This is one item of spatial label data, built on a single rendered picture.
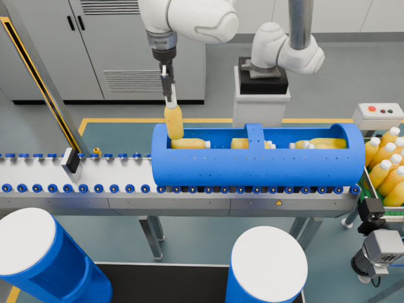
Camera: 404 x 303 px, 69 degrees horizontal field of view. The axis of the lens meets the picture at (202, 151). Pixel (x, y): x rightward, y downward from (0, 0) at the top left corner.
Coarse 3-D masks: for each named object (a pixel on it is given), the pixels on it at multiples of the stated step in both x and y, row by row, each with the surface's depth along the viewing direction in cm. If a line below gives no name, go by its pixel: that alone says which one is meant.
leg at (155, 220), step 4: (152, 216) 193; (156, 216) 195; (152, 220) 197; (156, 220) 197; (152, 224) 202; (156, 224) 202; (160, 224) 208; (156, 228) 207; (160, 228) 208; (156, 232) 211; (160, 232) 211; (156, 236) 217; (160, 236) 217; (164, 236) 224; (160, 240) 222
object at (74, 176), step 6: (66, 150) 140; (72, 150) 141; (66, 156) 138; (72, 156) 139; (78, 156) 144; (66, 162) 136; (72, 162) 138; (78, 162) 144; (66, 168) 137; (72, 168) 138; (78, 168) 148; (72, 174) 142; (78, 174) 148; (72, 180) 145
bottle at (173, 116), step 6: (168, 108) 107; (174, 108) 107; (168, 114) 108; (174, 114) 108; (180, 114) 110; (168, 120) 110; (174, 120) 110; (180, 120) 112; (168, 126) 113; (174, 126) 112; (180, 126) 114; (168, 132) 117; (174, 132) 115; (180, 132) 116; (174, 138) 118; (180, 138) 119
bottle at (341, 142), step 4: (312, 140) 135; (316, 140) 134; (320, 140) 133; (324, 140) 133; (328, 140) 133; (332, 140) 133; (336, 140) 133; (340, 140) 133; (344, 140) 133; (336, 144) 132; (340, 144) 132; (344, 144) 132
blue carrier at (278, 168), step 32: (160, 128) 127; (192, 128) 141; (224, 128) 141; (256, 128) 126; (288, 128) 139; (320, 128) 139; (352, 128) 124; (160, 160) 122; (192, 160) 121; (224, 160) 121; (256, 160) 120; (288, 160) 120; (320, 160) 119; (352, 160) 119
